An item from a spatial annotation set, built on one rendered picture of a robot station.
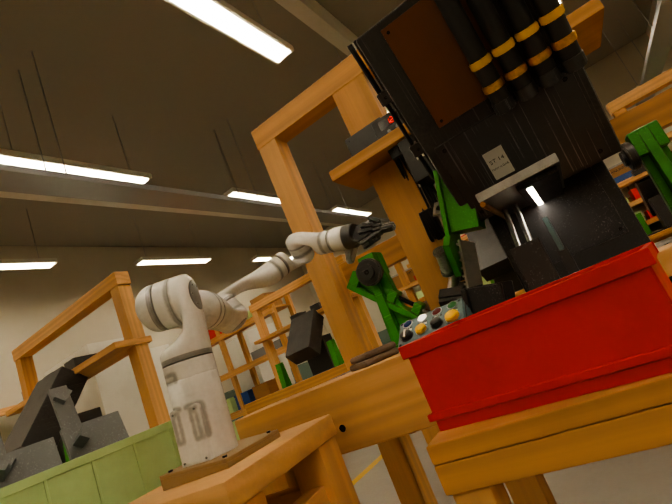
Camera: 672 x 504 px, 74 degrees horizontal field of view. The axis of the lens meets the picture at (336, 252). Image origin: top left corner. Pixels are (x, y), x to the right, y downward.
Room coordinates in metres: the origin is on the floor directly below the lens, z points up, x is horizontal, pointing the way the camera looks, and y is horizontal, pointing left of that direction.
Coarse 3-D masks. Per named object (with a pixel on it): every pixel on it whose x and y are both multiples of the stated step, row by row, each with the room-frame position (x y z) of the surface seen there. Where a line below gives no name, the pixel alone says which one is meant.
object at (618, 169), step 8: (608, 168) 9.36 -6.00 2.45; (616, 168) 9.29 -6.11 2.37; (624, 168) 9.24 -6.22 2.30; (616, 176) 9.33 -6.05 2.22; (632, 184) 9.25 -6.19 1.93; (624, 192) 9.34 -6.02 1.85; (632, 200) 9.32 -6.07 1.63; (632, 208) 9.36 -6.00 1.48; (408, 272) 11.76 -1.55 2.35; (400, 280) 11.91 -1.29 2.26; (416, 288) 11.75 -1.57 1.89
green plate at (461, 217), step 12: (444, 192) 1.08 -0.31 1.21; (444, 204) 1.08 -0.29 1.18; (456, 204) 1.07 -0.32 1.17; (444, 216) 1.07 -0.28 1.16; (456, 216) 1.08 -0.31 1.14; (468, 216) 1.06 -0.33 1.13; (444, 228) 1.08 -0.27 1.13; (456, 228) 1.08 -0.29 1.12; (468, 228) 1.07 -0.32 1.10; (480, 228) 1.11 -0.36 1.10; (456, 240) 1.13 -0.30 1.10
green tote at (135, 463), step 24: (144, 432) 1.03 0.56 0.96; (168, 432) 1.07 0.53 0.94; (96, 456) 0.95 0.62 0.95; (120, 456) 0.99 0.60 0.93; (144, 456) 1.02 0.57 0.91; (168, 456) 1.06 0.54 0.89; (24, 480) 0.85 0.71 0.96; (48, 480) 0.89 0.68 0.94; (72, 480) 0.91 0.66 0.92; (96, 480) 0.94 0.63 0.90; (120, 480) 0.98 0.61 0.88; (144, 480) 1.01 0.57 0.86
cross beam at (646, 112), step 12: (660, 96) 1.23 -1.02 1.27; (636, 108) 1.26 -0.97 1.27; (648, 108) 1.25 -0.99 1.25; (660, 108) 1.24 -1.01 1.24; (612, 120) 1.29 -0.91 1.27; (624, 120) 1.27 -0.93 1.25; (636, 120) 1.26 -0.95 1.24; (648, 120) 1.25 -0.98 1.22; (660, 120) 1.24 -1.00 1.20; (624, 132) 1.28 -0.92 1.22; (396, 240) 1.62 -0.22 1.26; (384, 252) 1.64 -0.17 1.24; (396, 252) 1.63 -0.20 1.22; (348, 264) 1.71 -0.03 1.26; (348, 276) 1.72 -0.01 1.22
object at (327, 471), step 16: (320, 448) 0.85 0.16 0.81; (336, 448) 0.90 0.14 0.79; (304, 464) 0.86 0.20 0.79; (320, 464) 0.85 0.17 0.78; (336, 464) 0.88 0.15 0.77; (304, 480) 0.87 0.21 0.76; (320, 480) 0.86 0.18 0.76; (336, 480) 0.87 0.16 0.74; (256, 496) 0.67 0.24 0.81; (272, 496) 0.93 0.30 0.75; (288, 496) 0.90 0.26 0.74; (304, 496) 0.83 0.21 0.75; (320, 496) 0.83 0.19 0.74; (336, 496) 0.85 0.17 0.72; (352, 496) 0.89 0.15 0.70
